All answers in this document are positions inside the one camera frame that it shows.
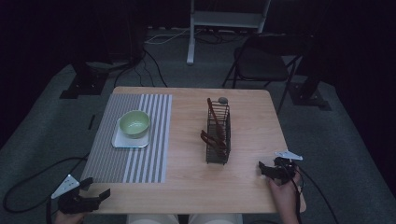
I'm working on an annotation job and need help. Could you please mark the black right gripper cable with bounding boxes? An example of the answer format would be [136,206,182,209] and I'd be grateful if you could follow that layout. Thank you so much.
[288,161,340,224]

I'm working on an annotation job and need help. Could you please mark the black wire basket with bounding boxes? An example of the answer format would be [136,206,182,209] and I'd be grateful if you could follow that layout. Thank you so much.
[205,102,232,166]

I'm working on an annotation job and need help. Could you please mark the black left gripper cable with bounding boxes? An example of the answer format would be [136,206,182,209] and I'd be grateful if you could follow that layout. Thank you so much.
[2,152,92,224]

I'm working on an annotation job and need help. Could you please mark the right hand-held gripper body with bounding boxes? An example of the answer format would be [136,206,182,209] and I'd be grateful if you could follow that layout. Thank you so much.
[271,149,304,185]

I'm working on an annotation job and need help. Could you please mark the white floor cable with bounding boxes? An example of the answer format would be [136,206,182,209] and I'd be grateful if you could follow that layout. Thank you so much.
[144,27,191,46]

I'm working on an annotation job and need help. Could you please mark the white square tray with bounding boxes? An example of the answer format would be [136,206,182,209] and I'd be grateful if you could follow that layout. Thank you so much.
[110,118,151,149]

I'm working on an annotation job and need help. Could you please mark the long brown wooden utensil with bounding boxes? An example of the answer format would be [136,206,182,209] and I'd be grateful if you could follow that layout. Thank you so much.
[206,97,228,148]

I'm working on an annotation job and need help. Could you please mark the green bowl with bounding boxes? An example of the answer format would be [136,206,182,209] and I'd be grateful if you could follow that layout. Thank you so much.
[119,109,151,140]

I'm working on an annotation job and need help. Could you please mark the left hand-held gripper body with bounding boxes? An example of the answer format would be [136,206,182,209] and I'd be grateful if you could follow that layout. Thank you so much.
[50,174,104,216]

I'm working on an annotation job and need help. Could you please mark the black folding chair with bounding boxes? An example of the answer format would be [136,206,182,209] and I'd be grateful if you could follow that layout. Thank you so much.
[221,33,312,116]

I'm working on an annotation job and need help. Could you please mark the person's right hand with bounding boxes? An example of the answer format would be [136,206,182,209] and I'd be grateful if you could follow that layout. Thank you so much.
[268,171,304,220]

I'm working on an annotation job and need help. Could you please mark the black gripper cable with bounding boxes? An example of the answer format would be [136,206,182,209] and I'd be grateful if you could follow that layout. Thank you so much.
[2,152,92,224]
[288,161,340,224]

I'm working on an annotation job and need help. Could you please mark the black floor cable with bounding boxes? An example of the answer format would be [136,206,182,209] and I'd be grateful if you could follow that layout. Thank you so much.
[112,46,170,90]

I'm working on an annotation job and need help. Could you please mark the black stand base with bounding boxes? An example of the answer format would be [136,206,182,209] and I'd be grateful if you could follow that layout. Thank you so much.
[288,40,332,112]
[59,61,110,101]

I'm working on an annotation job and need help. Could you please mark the white metal stand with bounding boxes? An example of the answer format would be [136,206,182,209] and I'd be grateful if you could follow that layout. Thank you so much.
[186,0,273,66]

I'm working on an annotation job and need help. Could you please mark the grey striped placemat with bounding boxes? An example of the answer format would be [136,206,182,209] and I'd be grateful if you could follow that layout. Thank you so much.
[79,92,174,184]

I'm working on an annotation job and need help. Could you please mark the brown wooden tongs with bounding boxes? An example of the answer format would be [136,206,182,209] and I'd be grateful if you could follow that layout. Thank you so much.
[200,129,229,155]

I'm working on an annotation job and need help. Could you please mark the person's left hand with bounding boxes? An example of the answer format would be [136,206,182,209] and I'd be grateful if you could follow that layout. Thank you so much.
[53,210,87,224]

